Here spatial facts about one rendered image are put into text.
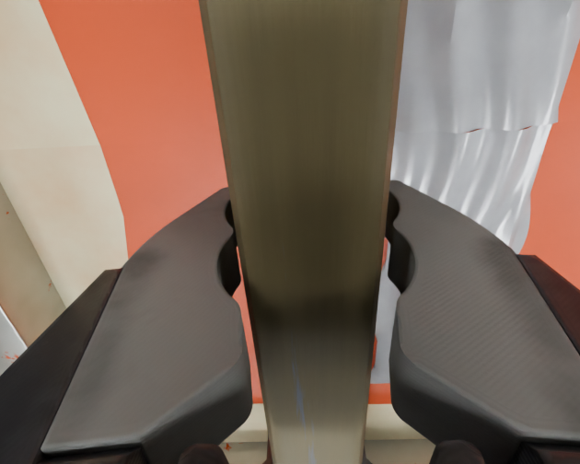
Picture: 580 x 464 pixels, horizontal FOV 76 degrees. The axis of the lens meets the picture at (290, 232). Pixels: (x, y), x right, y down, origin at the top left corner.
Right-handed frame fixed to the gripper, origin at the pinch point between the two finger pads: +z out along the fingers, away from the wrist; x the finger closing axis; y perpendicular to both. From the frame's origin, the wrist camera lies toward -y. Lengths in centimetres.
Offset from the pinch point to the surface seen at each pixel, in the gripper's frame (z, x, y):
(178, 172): 5.8, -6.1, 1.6
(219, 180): 5.8, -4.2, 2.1
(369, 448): 5.0, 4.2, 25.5
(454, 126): 5.0, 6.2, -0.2
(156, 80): 5.8, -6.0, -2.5
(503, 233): 5.3, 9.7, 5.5
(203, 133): 5.8, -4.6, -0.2
